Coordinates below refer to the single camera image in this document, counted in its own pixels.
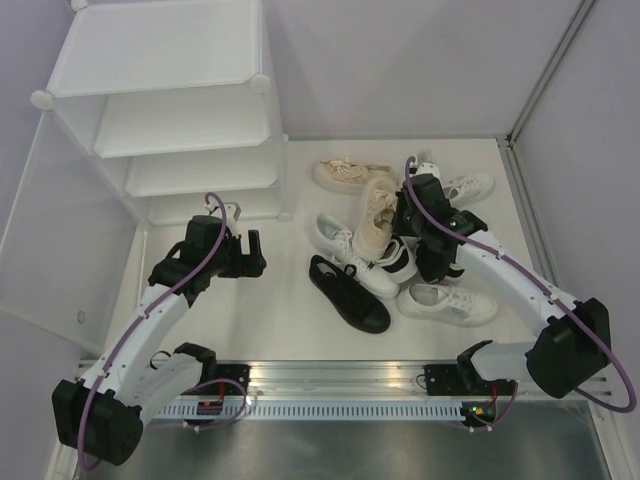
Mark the beige lace sneaker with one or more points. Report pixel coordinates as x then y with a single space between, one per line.
375 226
346 176

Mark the white sneaker front right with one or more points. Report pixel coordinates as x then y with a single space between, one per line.
447 304

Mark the black sneaker overturned right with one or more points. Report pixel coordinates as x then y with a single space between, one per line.
435 266

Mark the white plastic shoe cabinet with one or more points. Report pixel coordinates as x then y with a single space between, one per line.
171 100

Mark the white sneaker near cabinet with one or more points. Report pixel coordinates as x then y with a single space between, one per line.
334 239

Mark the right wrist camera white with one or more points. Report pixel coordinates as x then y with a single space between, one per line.
415 170

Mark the white slotted cable duct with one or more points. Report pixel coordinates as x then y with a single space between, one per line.
190 409

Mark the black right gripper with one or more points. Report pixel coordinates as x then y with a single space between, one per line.
407 220

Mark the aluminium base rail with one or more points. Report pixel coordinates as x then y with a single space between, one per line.
320 377

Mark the white sneaker rear middle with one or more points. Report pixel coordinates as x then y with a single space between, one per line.
425 159

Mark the beige lace sneaker lying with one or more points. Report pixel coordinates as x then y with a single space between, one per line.
346 176

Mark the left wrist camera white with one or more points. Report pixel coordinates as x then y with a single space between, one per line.
233 211

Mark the black canvas sneaker front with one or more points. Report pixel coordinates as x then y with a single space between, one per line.
352 301

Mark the aluminium corner frame post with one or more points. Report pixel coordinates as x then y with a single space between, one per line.
563 46

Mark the white sneaker rear right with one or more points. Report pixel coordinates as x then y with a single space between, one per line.
469 189

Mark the black white patterned sneaker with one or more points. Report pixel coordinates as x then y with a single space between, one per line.
398 261

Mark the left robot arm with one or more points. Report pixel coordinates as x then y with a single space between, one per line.
103 414

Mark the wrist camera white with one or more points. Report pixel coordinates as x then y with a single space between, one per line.
233 211
415 170

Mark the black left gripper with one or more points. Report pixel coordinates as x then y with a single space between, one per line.
245 263

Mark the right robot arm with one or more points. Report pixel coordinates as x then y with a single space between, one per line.
571 337

